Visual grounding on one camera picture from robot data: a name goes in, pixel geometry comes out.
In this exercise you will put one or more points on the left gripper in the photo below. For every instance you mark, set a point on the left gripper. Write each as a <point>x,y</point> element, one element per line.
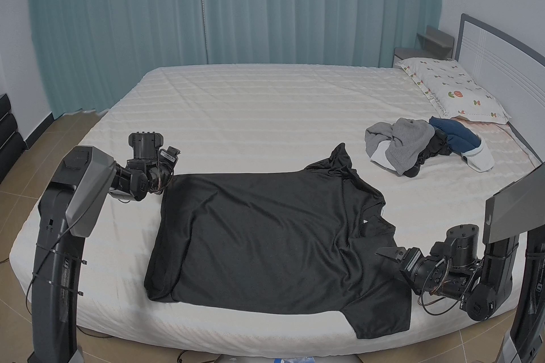
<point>159,180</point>

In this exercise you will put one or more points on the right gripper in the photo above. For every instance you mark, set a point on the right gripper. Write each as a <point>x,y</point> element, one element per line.
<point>428,278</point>

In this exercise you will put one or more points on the black T-shirt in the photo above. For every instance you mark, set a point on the black T-shirt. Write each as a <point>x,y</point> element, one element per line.
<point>264,233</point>

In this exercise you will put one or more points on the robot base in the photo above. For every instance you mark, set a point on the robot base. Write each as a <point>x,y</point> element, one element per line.
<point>293,360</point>

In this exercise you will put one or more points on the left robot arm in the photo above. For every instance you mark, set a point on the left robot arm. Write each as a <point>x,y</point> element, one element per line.
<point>85,182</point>

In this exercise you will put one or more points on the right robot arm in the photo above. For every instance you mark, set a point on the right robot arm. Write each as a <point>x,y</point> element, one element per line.
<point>464,244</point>

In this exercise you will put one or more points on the bed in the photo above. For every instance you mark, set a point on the bed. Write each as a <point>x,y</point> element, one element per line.
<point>255,119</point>

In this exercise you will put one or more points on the pile of clothes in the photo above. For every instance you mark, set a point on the pile of clothes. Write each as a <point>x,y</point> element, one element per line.
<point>404,140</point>

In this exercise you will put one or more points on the black chest of drawers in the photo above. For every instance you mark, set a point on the black chest of drawers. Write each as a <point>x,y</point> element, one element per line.
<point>8,131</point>

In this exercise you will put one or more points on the white printed pillow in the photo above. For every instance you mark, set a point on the white printed pillow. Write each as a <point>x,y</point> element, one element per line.
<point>451,89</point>

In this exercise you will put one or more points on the grey bedside table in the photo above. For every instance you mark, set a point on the grey bedside table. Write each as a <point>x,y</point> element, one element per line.
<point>434,39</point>

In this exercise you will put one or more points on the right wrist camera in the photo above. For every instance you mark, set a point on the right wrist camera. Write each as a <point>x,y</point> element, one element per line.
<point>411,261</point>

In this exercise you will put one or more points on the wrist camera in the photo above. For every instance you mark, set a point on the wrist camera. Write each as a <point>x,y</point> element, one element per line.
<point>169,157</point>
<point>411,261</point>

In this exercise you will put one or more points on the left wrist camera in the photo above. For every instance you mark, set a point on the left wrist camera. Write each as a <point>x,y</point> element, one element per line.
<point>169,157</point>

